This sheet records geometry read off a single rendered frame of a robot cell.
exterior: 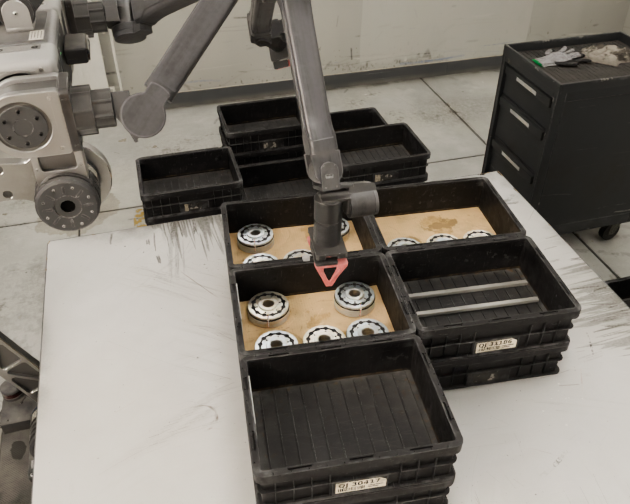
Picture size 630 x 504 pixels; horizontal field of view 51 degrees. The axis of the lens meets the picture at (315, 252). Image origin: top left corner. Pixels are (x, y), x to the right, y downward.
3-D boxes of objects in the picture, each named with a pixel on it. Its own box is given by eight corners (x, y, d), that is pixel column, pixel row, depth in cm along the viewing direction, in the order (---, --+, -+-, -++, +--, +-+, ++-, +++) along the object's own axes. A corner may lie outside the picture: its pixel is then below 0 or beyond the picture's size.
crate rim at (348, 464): (254, 486, 119) (253, 479, 118) (239, 364, 142) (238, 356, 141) (464, 452, 125) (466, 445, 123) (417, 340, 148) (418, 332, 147)
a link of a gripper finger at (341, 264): (339, 269, 144) (341, 235, 139) (346, 290, 139) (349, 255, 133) (309, 273, 143) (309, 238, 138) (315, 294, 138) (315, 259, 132)
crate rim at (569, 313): (417, 340, 148) (418, 332, 147) (383, 258, 171) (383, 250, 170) (582, 318, 154) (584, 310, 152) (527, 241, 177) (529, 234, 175)
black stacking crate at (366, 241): (232, 303, 172) (228, 269, 165) (224, 236, 195) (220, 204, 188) (379, 285, 177) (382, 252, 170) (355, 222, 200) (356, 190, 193)
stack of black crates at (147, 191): (157, 286, 278) (139, 197, 250) (151, 244, 301) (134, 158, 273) (250, 269, 287) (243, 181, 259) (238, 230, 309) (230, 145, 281)
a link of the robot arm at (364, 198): (309, 161, 134) (319, 162, 125) (363, 154, 136) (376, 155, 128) (315, 219, 136) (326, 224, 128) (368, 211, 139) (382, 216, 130)
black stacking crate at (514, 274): (414, 368, 154) (418, 333, 147) (381, 286, 177) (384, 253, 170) (571, 346, 160) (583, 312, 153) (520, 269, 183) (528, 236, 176)
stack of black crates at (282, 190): (250, 269, 287) (245, 204, 266) (238, 229, 310) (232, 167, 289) (338, 253, 296) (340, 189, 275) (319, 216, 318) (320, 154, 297)
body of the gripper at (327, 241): (337, 230, 142) (338, 202, 137) (347, 259, 134) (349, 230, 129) (307, 233, 141) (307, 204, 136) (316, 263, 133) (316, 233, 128)
